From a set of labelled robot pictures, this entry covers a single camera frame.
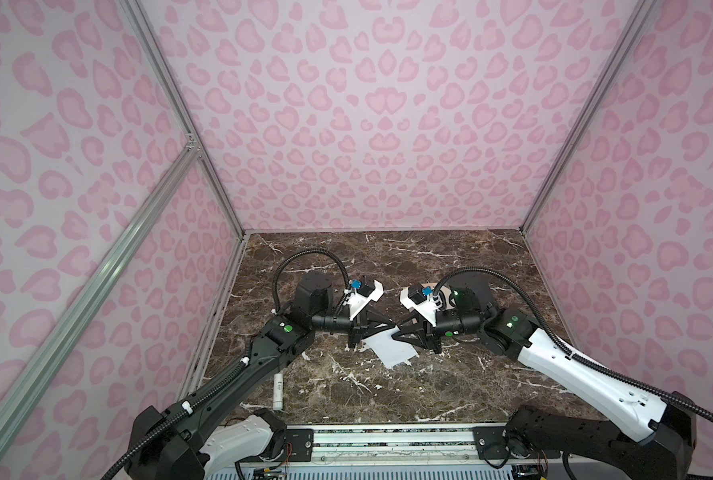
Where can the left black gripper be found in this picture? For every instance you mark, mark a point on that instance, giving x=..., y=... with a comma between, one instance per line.
x=361, y=326

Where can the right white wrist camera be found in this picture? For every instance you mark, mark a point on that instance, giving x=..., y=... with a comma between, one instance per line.
x=422, y=303

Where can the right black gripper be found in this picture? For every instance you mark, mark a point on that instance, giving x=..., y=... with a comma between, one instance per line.
x=410, y=330

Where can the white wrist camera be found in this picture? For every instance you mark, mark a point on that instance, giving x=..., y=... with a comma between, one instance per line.
x=360, y=294
x=422, y=303

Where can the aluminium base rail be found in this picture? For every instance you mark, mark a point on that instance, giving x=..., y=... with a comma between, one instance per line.
x=402, y=451

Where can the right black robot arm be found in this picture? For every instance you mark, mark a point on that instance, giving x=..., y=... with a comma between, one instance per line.
x=641, y=434

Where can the aluminium post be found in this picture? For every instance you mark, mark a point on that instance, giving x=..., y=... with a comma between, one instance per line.
x=636, y=27
x=139, y=22

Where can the left rear aluminium post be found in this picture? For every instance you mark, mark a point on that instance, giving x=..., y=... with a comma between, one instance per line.
x=139, y=22

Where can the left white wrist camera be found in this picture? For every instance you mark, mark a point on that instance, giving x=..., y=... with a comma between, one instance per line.
x=360, y=294

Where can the pink envelope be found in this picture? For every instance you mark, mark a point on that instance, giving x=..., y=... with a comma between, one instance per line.
x=445, y=300

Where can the aluminium frame diagonal bar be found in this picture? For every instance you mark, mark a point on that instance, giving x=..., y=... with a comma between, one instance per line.
x=27, y=391

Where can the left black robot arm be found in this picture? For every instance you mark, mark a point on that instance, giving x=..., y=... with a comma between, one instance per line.
x=182, y=441

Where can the white glue stick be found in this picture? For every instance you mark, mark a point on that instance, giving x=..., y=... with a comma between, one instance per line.
x=278, y=392

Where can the green floral letter paper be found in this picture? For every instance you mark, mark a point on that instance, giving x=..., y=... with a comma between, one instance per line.
x=399, y=353

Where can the right rear aluminium post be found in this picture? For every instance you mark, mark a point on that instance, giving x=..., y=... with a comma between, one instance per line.
x=636, y=27

